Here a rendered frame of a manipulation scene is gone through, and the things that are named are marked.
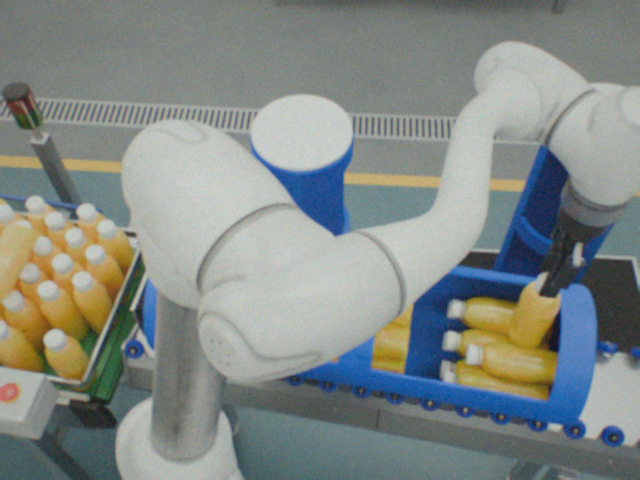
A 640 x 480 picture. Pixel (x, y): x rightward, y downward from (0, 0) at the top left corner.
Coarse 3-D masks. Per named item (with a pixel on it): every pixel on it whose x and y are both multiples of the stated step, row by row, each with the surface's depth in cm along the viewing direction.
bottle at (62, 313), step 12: (60, 288) 155; (48, 300) 152; (60, 300) 154; (72, 300) 157; (48, 312) 154; (60, 312) 155; (72, 312) 158; (60, 324) 158; (72, 324) 160; (84, 324) 165; (72, 336) 163; (84, 336) 166
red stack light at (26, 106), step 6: (30, 96) 165; (6, 102) 164; (12, 102) 164; (18, 102) 164; (24, 102) 164; (30, 102) 166; (36, 102) 169; (12, 108) 165; (18, 108) 165; (24, 108) 165; (30, 108) 167; (18, 114) 166; (24, 114) 167
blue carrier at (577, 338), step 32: (448, 288) 156; (480, 288) 154; (512, 288) 152; (576, 288) 139; (416, 320) 160; (448, 320) 159; (576, 320) 131; (352, 352) 135; (448, 352) 158; (576, 352) 129; (352, 384) 142; (384, 384) 139; (416, 384) 136; (448, 384) 135; (576, 384) 130; (544, 416) 136; (576, 416) 133
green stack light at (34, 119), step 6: (36, 108) 168; (12, 114) 167; (30, 114) 167; (36, 114) 169; (42, 114) 172; (18, 120) 168; (24, 120) 168; (30, 120) 169; (36, 120) 170; (42, 120) 172; (18, 126) 171; (24, 126) 170; (30, 126) 170; (36, 126) 171
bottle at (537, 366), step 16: (480, 352) 139; (496, 352) 137; (512, 352) 137; (528, 352) 137; (544, 352) 138; (496, 368) 137; (512, 368) 136; (528, 368) 136; (544, 368) 136; (544, 384) 137
